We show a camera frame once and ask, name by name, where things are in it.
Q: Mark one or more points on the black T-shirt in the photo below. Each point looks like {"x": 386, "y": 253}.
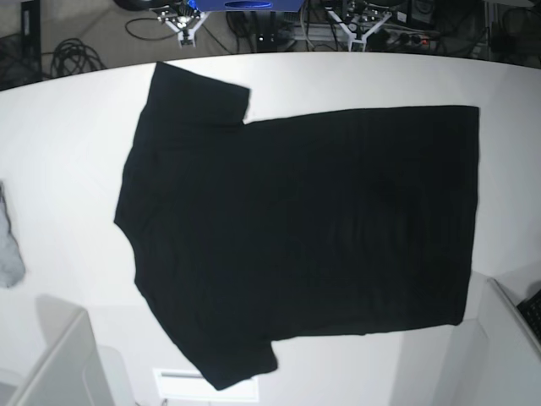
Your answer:
{"x": 349, "y": 222}

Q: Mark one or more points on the blue box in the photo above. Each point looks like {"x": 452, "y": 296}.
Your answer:
{"x": 248, "y": 5}

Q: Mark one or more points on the white partition panel left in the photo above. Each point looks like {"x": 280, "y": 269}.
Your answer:
{"x": 73, "y": 369}

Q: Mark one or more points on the white partition panel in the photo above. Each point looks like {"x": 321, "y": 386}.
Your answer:
{"x": 73, "y": 369}
{"x": 493, "y": 359}

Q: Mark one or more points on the grey cloth at left edge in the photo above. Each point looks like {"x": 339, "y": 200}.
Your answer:
{"x": 12, "y": 265}

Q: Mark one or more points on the white partition panel right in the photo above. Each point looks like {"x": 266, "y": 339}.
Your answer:
{"x": 493, "y": 359}

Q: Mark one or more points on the black keyboard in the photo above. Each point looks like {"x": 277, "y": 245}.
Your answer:
{"x": 530, "y": 310}

